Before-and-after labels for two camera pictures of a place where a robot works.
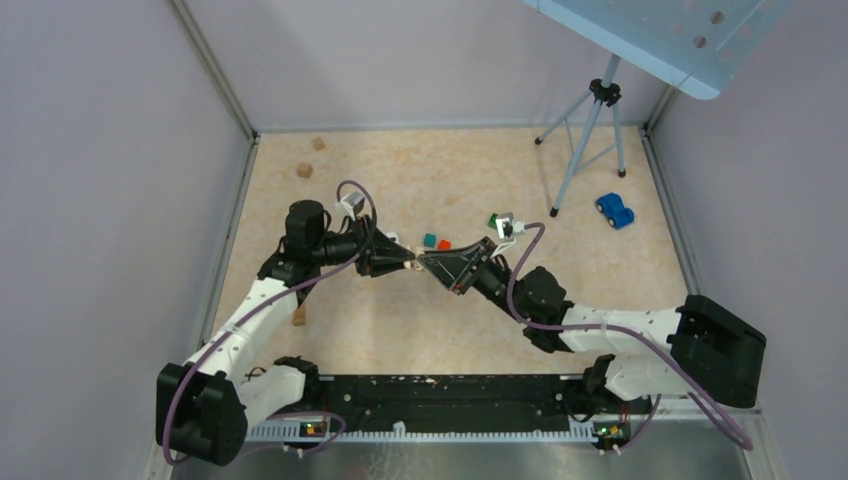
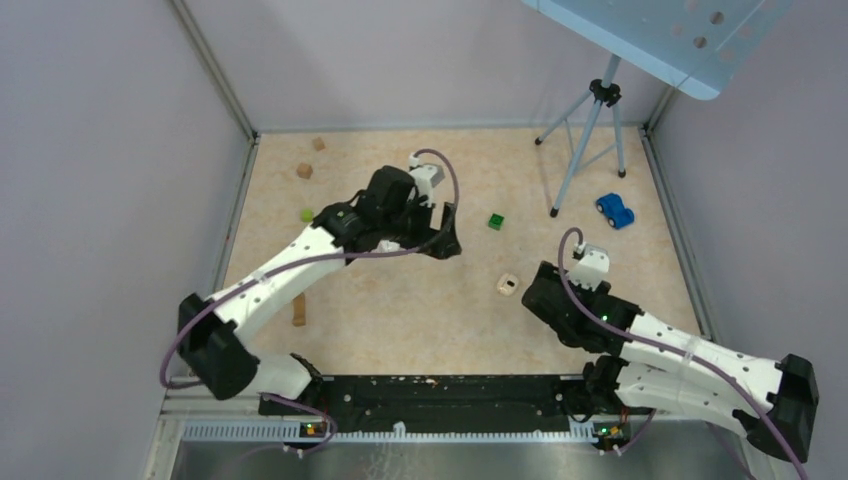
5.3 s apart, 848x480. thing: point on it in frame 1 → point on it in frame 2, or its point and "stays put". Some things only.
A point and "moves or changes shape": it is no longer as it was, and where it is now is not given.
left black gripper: x=379 y=254 → x=441 y=243
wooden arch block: x=299 y=316 stays put
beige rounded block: x=417 y=251 moves or changes shape
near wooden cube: x=304 y=170 stays put
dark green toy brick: x=492 y=221 stays put
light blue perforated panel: x=695 y=45 stays put
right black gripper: x=448 y=265 → x=587 y=293
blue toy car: x=618 y=215 stays put
